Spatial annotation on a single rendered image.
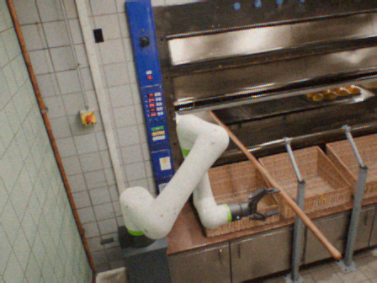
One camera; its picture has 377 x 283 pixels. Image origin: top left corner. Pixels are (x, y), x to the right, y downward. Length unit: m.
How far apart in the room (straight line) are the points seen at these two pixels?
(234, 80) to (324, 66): 0.74
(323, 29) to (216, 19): 0.83
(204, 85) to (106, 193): 1.12
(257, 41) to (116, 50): 0.99
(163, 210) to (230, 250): 1.29
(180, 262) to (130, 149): 0.89
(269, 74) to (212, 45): 0.51
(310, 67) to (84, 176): 1.91
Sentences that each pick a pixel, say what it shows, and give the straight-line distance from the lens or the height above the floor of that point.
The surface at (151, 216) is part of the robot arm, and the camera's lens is 1.30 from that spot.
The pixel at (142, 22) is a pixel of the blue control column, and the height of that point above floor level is 2.02.
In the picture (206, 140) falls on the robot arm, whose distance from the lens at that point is 1.31.
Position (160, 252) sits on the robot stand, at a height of 1.17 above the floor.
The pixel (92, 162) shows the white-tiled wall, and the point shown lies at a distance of 2.53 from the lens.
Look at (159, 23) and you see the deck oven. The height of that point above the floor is 2.00.
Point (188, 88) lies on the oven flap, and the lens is 2.38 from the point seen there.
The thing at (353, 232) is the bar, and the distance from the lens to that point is 2.89.
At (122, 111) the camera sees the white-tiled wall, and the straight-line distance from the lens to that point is 2.37.
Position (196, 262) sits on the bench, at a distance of 2.49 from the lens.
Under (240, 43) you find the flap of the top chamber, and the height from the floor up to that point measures 1.79.
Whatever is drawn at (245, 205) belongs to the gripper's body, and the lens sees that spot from 1.64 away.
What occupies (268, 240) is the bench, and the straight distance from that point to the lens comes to 2.59.
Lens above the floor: 2.25
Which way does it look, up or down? 26 degrees down
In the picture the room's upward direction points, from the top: 6 degrees counter-clockwise
